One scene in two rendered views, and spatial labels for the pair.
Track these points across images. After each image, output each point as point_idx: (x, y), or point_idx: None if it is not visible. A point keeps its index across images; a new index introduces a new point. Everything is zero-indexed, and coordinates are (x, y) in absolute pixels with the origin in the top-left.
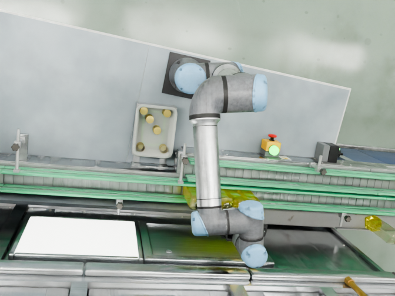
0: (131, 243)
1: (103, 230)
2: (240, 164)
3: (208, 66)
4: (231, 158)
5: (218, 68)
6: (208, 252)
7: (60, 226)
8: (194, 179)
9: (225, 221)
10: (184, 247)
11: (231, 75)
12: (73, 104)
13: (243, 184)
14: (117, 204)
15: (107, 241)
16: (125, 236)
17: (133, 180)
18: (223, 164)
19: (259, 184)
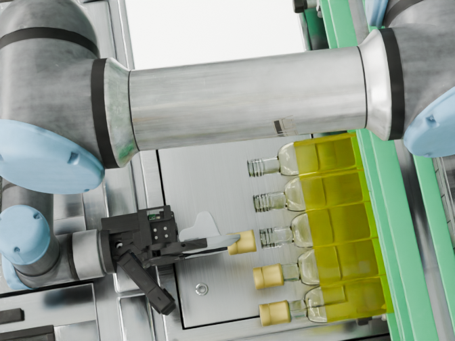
0: (192, 60)
1: (240, 2)
2: (430, 256)
3: (413, 2)
4: (453, 227)
5: (373, 35)
6: (191, 213)
7: None
8: (365, 140)
9: (3, 184)
10: (205, 164)
11: (28, 55)
12: None
13: (390, 277)
14: (292, 0)
15: (189, 17)
16: (220, 46)
17: (329, 1)
18: (385, 199)
19: (401, 324)
